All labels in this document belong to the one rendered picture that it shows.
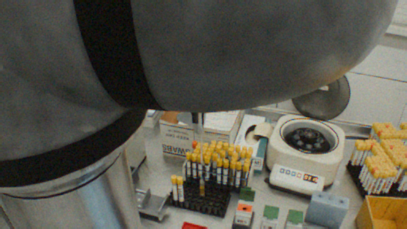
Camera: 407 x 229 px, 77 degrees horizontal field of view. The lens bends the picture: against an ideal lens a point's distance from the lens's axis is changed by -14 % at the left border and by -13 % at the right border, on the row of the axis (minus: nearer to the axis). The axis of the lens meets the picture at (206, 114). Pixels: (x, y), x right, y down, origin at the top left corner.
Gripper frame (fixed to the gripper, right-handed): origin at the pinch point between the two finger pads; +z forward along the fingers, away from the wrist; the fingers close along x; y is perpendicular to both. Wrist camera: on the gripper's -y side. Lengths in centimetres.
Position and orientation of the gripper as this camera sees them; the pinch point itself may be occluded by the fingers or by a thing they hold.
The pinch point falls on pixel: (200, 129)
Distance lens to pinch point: 71.9
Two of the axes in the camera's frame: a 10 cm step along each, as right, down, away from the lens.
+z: 0.0, 8.5, 5.3
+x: -3.1, 5.0, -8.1
